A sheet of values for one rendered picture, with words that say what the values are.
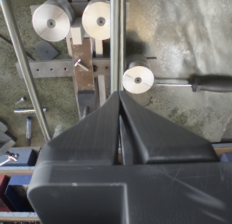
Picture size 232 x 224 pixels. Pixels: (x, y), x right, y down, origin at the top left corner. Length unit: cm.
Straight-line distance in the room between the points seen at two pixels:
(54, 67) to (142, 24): 17
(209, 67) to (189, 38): 8
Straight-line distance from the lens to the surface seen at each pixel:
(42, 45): 42
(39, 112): 27
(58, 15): 30
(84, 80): 35
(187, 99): 49
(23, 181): 183
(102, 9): 29
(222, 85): 47
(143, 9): 38
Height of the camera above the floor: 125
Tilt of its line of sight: 51 degrees down
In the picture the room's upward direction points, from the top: 178 degrees clockwise
